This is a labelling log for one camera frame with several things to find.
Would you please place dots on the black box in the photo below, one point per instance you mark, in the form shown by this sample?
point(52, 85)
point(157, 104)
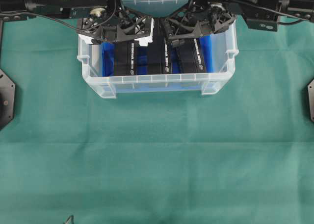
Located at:
point(158, 52)
point(125, 58)
point(191, 58)

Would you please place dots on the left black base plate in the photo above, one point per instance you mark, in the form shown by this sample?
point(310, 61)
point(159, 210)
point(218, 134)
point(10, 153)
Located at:
point(7, 97)

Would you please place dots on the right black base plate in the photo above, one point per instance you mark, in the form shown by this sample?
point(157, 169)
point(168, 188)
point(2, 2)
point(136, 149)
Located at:
point(311, 99)

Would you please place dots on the small black tip bottom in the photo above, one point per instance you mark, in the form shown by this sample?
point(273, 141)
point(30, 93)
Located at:
point(69, 220)

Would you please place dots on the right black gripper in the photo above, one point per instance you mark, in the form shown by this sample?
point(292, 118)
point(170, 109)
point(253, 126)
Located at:
point(193, 20)

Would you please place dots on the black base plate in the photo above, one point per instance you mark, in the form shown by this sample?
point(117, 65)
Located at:
point(311, 99)
point(7, 97)

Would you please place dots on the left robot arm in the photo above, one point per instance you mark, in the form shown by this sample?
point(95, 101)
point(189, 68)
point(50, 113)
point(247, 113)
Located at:
point(65, 12)

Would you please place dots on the blue plastic liner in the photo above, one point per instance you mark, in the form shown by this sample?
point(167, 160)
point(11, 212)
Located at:
point(142, 60)

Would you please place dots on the green table cloth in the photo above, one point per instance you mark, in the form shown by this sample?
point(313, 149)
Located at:
point(242, 156)

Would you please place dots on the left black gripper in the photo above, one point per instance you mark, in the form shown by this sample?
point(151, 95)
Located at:
point(125, 25)

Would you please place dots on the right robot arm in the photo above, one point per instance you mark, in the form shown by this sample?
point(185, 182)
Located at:
point(267, 14)

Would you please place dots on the clear plastic storage case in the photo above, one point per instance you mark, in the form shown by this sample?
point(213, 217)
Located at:
point(224, 51)

